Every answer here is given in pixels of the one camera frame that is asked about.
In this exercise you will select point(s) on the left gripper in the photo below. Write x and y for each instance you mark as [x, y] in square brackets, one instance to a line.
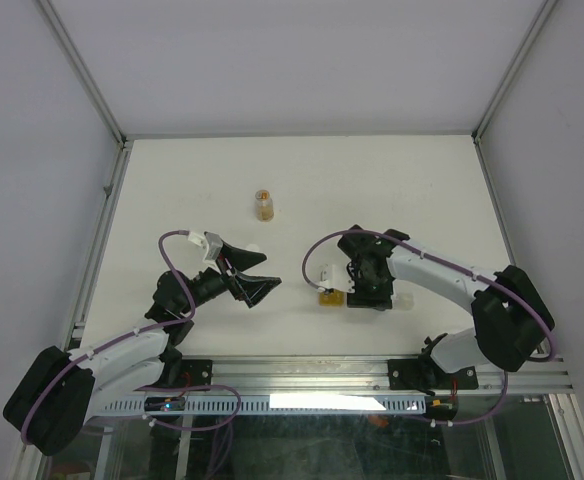
[248, 287]

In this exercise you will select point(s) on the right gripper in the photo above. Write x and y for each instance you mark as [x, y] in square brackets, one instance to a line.
[360, 298]

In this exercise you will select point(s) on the weekly pill organizer strip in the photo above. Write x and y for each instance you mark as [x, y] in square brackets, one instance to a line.
[402, 301]

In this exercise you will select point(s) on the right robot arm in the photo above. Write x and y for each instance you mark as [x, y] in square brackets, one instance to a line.
[510, 320]

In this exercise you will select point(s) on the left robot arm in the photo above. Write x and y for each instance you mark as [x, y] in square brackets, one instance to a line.
[62, 390]

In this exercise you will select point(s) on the clear glass jar gold lid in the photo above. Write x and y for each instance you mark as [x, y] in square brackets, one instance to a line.
[264, 208]

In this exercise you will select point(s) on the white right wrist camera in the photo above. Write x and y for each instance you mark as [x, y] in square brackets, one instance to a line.
[335, 277]

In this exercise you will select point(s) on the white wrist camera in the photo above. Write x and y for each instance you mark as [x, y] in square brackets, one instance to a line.
[211, 244]
[335, 277]

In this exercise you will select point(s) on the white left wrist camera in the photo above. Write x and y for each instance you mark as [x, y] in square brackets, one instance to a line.
[211, 244]

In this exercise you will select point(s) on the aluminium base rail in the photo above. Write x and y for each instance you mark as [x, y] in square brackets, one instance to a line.
[336, 374]

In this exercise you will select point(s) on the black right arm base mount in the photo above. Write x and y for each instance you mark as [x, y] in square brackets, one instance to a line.
[426, 377]

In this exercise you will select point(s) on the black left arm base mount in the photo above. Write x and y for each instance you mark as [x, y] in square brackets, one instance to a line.
[182, 375]

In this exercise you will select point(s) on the white slotted cable duct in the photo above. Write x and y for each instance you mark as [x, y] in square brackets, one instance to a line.
[272, 404]

